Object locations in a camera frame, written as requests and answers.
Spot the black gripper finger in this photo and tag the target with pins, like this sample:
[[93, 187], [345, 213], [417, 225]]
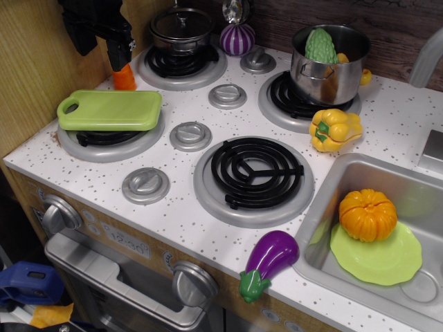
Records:
[[120, 53]]

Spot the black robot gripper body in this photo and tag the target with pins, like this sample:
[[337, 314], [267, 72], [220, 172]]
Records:
[[85, 21]]

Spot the orange toy carrot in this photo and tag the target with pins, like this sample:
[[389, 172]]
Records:
[[124, 79]]

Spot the green plastic cutting board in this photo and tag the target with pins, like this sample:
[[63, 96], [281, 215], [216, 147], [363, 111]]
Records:
[[100, 110]]

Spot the back left black burner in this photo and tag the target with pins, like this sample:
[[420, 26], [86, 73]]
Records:
[[181, 73]]

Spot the black burner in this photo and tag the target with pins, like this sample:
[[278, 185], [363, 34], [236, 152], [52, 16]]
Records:
[[283, 107], [181, 73], [253, 182], [111, 153]]

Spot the dark lidded cooking pot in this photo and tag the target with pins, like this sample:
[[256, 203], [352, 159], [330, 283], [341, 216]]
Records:
[[181, 31]]

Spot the front left black burner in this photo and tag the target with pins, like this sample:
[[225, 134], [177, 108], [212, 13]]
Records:
[[111, 153]]

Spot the silver stovetop knob middle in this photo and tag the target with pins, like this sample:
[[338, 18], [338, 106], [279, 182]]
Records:
[[190, 136]]

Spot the silver stovetop knob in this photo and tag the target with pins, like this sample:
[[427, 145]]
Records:
[[145, 186], [258, 62], [227, 96], [190, 136]]

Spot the purple white striped toy onion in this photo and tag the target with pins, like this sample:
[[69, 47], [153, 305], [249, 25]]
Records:
[[237, 40]]

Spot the silver stovetop knob upper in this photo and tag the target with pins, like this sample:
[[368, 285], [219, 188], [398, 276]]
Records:
[[227, 96]]

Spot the hanging silver spoon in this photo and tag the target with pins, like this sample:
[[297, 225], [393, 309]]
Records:
[[236, 11]]

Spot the silver stovetop knob front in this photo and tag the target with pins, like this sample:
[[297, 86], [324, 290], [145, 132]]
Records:
[[145, 186]]

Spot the silver stovetop knob back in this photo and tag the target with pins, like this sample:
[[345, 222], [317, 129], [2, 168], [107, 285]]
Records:
[[258, 62]]

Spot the back right black burner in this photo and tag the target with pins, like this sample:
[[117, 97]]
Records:
[[283, 107]]

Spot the silver oven knob left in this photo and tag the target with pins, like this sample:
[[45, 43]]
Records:
[[59, 215]]

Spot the silver oven knob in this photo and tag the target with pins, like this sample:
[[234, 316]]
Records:
[[59, 215], [192, 285]]

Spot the front right black burner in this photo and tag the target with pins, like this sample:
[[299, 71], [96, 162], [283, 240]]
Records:
[[253, 182]]

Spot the green toy bitter gourd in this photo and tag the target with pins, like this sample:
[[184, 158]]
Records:
[[319, 47]]

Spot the stainless steel pot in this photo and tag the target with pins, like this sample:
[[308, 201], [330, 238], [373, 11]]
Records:
[[328, 83]]

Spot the orange toy inside pot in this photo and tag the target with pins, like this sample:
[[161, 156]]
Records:
[[342, 58]]

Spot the yellow toy bell pepper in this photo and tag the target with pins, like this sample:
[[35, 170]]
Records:
[[331, 129]]

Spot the silver oven knob right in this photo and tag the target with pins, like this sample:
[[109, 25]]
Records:
[[192, 285]]

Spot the yellow toy behind pot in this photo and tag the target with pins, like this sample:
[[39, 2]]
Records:
[[366, 77]]

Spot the purple toy eggplant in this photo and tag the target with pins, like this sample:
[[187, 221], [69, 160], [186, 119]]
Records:
[[273, 253]]

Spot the yellow cloth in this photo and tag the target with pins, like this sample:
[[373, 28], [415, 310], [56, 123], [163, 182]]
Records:
[[51, 315]]

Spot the orange toy pumpkin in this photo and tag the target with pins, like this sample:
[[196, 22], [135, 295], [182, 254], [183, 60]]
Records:
[[367, 215]]

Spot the grey toy faucet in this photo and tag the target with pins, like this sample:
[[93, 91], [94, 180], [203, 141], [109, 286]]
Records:
[[427, 61]]

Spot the silver toy sink basin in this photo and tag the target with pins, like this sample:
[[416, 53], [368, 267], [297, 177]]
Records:
[[418, 200]]

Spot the light green plastic plate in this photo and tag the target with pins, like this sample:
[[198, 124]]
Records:
[[392, 261]]

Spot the silver oven door handle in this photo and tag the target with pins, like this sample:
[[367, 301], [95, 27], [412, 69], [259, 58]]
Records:
[[120, 294]]

